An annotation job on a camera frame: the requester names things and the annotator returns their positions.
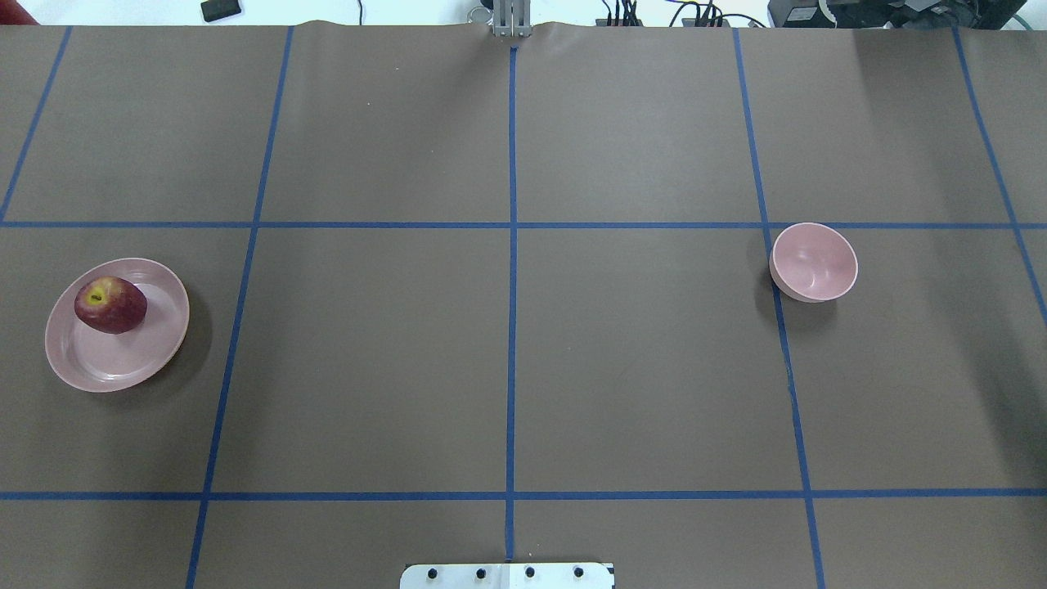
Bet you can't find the pink plastic bowl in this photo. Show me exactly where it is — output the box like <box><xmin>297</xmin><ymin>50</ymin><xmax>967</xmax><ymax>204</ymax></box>
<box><xmin>768</xmin><ymin>223</ymin><xmax>859</xmax><ymax>304</ymax></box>

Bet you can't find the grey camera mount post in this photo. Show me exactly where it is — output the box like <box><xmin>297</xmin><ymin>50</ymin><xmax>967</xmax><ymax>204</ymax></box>
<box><xmin>482</xmin><ymin>0</ymin><xmax>533</xmax><ymax>38</ymax></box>

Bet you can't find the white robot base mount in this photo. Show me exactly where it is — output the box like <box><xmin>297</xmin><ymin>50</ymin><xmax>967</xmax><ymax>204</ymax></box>
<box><xmin>399</xmin><ymin>562</ymin><xmax>617</xmax><ymax>588</ymax></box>

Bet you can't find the pink plastic plate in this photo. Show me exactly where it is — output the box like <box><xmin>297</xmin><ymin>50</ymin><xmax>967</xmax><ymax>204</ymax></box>
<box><xmin>44</xmin><ymin>258</ymin><xmax>191</xmax><ymax>393</ymax></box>

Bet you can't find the red apple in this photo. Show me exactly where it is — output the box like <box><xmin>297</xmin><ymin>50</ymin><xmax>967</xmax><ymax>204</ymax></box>
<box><xmin>74</xmin><ymin>276</ymin><xmax>147</xmax><ymax>335</ymax></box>

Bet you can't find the black box on floor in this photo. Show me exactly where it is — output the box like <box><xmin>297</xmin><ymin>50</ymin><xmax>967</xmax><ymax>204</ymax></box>
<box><xmin>200</xmin><ymin>0</ymin><xmax>242</xmax><ymax>23</ymax></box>

